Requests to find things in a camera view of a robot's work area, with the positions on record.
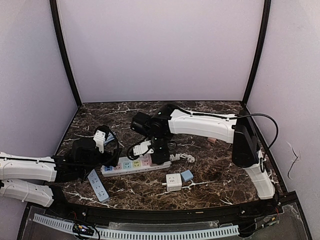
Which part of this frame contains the white multicolour power strip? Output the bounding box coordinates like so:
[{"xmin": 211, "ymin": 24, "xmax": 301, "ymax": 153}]
[{"xmin": 100, "ymin": 154, "xmax": 171, "ymax": 177}]

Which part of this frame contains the small pink charger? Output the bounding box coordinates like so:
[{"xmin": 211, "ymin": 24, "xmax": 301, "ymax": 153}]
[{"xmin": 207, "ymin": 137, "xmax": 217, "ymax": 144}]

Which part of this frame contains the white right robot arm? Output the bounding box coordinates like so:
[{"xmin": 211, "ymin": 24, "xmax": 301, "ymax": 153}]
[{"xmin": 126, "ymin": 104, "xmax": 276, "ymax": 200}]

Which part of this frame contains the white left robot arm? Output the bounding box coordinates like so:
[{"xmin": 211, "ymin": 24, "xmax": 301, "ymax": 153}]
[{"xmin": 0, "ymin": 138, "xmax": 122, "ymax": 207}]

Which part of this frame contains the blue small power strip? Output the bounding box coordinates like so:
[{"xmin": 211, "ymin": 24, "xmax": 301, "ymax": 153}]
[{"xmin": 87, "ymin": 169, "xmax": 110, "ymax": 204}]

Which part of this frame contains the white cube socket adapter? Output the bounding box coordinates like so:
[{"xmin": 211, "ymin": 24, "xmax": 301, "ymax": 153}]
[{"xmin": 162, "ymin": 173, "xmax": 182, "ymax": 192}]

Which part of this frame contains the small blue charger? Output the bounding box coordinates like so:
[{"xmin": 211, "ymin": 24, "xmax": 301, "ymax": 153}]
[{"xmin": 180, "ymin": 169, "xmax": 194, "ymax": 183}]

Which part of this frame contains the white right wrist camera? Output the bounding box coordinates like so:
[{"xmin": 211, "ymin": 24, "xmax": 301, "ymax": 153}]
[{"xmin": 132, "ymin": 140, "xmax": 154, "ymax": 157}]

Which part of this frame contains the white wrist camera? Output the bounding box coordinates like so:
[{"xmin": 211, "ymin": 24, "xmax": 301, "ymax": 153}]
[
  {"xmin": 93, "ymin": 128, "xmax": 113, "ymax": 154},
  {"xmin": 132, "ymin": 140, "xmax": 154, "ymax": 157}
]

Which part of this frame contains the white strip cord with plug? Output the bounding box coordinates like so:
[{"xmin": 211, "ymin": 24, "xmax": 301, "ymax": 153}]
[{"xmin": 169, "ymin": 152, "xmax": 196, "ymax": 164}]

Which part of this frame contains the light blue coiled power cable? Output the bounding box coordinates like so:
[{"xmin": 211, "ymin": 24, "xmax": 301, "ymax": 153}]
[{"xmin": 102, "ymin": 133, "xmax": 117, "ymax": 146}]

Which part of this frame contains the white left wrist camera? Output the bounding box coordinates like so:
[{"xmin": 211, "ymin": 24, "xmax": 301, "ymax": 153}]
[{"xmin": 93, "ymin": 128, "xmax": 113, "ymax": 154}]

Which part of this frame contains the white slotted cable duct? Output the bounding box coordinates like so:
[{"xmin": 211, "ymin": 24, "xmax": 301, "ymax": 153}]
[{"xmin": 32, "ymin": 213, "xmax": 240, "ymax": 240}]

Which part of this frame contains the black front frame rail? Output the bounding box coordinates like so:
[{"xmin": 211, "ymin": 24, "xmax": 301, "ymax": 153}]
[{"xmin": 29, "ymin": 193, "xmax": 298, "ymax": 226}]

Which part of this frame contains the black left frame post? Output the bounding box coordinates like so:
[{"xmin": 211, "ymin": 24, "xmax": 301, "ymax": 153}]
[{"xmin": 49, "ymin": 0, "xmax": 82, "ymax": 109}]

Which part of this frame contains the black frame post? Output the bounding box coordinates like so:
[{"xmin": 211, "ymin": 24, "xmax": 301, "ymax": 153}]
[
  {"xmin": 49, "ymin": 0, "xmax": 82, "ymax": 109},
  {"xmin": 241, "ymin": 0, "xmax": 272, "ymax": 106}
]

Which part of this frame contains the black right frame post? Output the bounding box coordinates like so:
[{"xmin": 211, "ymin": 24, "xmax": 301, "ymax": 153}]
[{"xmin": 241, "ymin": 0, "xmax": 272, "ymax": 106}]

